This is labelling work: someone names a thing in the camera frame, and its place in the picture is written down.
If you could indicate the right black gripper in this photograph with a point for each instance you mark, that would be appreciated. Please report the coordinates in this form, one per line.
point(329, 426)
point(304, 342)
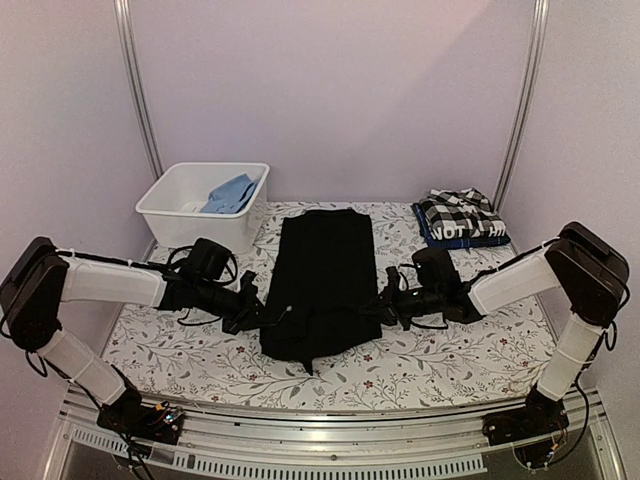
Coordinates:
point(389, 311)

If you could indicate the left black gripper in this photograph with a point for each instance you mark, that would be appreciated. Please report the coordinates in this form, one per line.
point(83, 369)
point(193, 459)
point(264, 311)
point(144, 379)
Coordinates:
point(246, 318)

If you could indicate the black long sleeve shirt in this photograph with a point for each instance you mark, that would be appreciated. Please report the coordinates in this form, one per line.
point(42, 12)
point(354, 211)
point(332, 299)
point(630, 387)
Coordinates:
point(324, 276)

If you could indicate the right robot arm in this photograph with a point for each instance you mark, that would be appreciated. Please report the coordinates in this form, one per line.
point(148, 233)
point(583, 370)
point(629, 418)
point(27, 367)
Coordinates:
point(592, 275)

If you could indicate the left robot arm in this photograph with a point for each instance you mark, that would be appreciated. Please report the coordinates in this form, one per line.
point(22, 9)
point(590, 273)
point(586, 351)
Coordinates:
point(206, 278)

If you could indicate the dark blue folded shirt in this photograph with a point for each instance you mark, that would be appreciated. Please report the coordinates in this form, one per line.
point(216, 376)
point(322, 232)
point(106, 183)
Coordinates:
point(455, 243)

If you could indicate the black white checkered shirt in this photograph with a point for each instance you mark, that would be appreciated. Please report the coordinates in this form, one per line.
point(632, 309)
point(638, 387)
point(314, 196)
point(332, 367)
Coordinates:
point(461, 214)

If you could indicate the floral patterned tablecloth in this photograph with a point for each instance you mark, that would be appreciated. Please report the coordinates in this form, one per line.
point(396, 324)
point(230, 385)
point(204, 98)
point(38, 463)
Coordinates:
point(186, 355)

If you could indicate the light blue shirt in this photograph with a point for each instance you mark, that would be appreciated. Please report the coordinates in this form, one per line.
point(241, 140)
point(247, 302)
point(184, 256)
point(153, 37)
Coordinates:
point(230, 197)

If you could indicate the white plastic bin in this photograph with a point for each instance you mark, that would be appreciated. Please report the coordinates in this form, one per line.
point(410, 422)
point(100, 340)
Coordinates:
point(171, 207)

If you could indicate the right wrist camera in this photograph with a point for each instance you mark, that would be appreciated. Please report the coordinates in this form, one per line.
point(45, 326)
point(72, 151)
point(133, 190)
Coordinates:
point(392, 289)

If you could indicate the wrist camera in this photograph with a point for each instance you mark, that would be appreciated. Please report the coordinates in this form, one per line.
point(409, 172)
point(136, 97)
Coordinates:
point(248, 290)
point(392, 289)

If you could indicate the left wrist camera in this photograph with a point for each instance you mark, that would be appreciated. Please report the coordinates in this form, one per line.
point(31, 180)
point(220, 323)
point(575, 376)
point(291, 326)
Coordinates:
point(248, 290)

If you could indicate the aluminium front rail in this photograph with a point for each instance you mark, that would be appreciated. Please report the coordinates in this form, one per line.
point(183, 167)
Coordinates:
point(233, 442)

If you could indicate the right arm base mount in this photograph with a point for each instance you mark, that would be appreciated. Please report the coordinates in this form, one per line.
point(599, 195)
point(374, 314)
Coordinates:
point(524, 422)

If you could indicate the left aluminium frame post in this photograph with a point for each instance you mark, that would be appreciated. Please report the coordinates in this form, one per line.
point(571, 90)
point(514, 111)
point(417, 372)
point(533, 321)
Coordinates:
point(125, 29)

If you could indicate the aluminium frame post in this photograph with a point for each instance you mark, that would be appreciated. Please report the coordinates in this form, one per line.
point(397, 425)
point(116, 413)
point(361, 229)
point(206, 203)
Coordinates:
point(125, 29)
point(532, 65)

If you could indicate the right aluminium frame post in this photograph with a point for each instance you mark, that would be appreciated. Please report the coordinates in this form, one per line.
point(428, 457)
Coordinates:
point(532, 65)

